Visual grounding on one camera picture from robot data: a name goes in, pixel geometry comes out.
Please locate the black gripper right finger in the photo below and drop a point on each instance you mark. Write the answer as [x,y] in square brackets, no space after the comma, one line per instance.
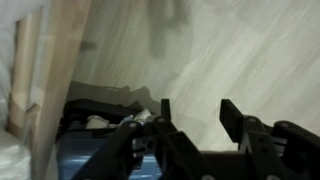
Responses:
[283,151]

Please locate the wooden bed frame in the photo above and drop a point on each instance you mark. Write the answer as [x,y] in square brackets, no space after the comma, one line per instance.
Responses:
[48,41]

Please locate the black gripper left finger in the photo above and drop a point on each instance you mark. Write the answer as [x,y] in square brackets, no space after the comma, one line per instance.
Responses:
[176,156]

